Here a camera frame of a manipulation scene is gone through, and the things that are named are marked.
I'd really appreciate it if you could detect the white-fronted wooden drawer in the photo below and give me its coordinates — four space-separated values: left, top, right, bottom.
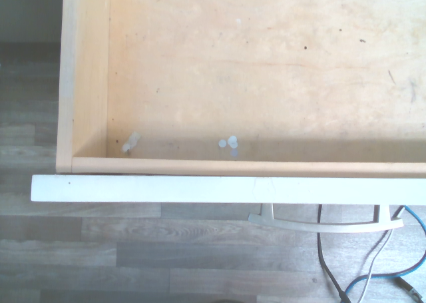
55 0 426 204

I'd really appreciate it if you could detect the crumpled white tape scrap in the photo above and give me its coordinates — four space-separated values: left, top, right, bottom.
121 131 142 152

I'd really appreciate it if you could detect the black floor cable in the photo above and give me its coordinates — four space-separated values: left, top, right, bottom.
316 203 350 303

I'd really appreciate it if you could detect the silver curved drawer handle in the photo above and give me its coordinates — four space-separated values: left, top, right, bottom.
248 202 405 234

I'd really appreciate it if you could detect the grey floor cable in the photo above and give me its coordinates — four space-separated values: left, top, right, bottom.
361 206 405 303

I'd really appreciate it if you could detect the blue floor cable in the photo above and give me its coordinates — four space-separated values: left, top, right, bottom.
344 205 426 303

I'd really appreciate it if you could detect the black cable with connector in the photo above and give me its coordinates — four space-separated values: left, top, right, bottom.
394 276 425 302

